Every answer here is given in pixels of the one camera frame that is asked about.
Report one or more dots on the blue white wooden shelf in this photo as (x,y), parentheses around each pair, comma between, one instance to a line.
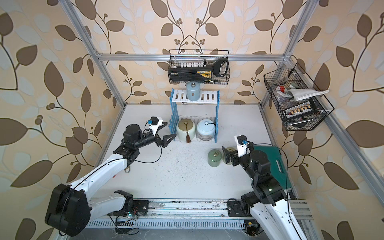
(182,108)

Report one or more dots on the drill bit set box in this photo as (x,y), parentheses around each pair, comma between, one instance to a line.
(301,110)

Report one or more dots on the yellow-green tea canister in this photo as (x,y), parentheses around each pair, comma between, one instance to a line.
(225,151)

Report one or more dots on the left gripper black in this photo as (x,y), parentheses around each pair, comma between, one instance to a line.
(161,144)

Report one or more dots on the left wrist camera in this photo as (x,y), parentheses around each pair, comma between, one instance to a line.
(154,124)

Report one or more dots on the pale blue round jar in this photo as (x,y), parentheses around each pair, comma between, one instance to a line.
(206,130)

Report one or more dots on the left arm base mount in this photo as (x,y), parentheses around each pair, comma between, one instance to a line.
(138,207)

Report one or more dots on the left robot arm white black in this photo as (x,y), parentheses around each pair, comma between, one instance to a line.
(73,206)

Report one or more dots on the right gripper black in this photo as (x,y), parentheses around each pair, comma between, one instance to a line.
(228,155)

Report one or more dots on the white paper booklet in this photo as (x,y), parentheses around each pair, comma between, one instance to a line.
(303,94)

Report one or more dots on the right wire basket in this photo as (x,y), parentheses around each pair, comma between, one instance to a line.
(300,102)

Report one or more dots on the green plastic tool case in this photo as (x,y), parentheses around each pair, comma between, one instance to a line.
(278,169)

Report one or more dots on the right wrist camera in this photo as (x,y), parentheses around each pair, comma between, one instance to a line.
(242,145)

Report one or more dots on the black yellow tool case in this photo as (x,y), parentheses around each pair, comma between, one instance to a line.
(216,72)

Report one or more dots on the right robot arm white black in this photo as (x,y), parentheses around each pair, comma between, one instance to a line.
(267,203)

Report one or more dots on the green tea canister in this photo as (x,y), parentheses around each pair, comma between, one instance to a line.
(214,157)

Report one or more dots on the cream jar with tassel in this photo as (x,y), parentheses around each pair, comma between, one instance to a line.
(186,130)

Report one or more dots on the blue tea canister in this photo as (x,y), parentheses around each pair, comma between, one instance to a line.
(193,91)

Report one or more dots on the back wire basket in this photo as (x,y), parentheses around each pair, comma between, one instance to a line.
(196,55)

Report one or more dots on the wire basket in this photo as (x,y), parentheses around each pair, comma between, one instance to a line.
(196,55)
(300,102)

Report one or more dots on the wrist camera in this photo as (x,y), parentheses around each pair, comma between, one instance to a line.
(154,124)
(242,145)

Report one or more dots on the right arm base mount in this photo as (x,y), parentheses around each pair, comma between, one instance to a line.
(240,208)

